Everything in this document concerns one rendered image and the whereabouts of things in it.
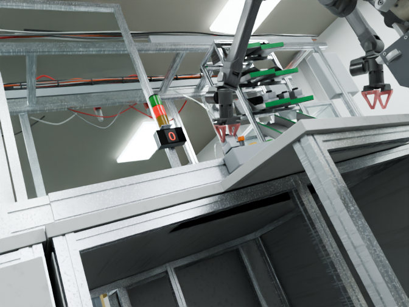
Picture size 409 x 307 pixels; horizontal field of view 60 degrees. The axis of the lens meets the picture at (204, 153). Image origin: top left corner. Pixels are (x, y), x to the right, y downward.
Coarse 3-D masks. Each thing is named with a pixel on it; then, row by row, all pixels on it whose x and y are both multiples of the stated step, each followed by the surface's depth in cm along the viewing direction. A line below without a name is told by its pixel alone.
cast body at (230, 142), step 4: (228, 136) 142; (232, 136) 143; (228, 140) 141; (232, 140) 140; (236, 140) 141; (224, 144) 142; (228, 144) 140; (232, 144) 139; (236, 144) 140; (224, 148) 143; (228, 148) 140; (224, 152) 143
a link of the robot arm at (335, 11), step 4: (340, 0) 103; (344, 0) 104; (348, 0) 105; (336, 4) 104; (340, 4) 104; (344, 4) 105; (348, 4) 106; (328, 8) 107; (332, 8) 106; (336, 8) 104; (340, 8) 106; (344, 8) 106; (332, 12) 109; (336, 12) 108; (340, 12) 108; (344, 12) 107
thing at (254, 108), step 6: (258, 96) 178; (234, 102) 176; (240, 102) 170; (252, 102) 180; (258, 102) 179; (270, 102) 152; (276, 102) 153; (282, 102) 154; (288, 102) 155; (240, 108) 171; (252, 108) 162; (258, 108) 157; (264, 108) 152; (240, 114) 173
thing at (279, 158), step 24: (312, 120) 79; (336, 120) 85; (360, 120) 91; (384, 120) 99; (408, 120) 108; (288, 144) 81; (240, 168) 93; (264, 168) 93; (288, 168) 104; (312, 192) 177
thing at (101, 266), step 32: (192, 192) 95; (224, 192) 101; (64, 224) 78; (96, 224) 81; (192, 224) 129; (224, 224) 161; (256, 224) 215; (96, 256) 116; (128, 256) 141; (160, 256) 180
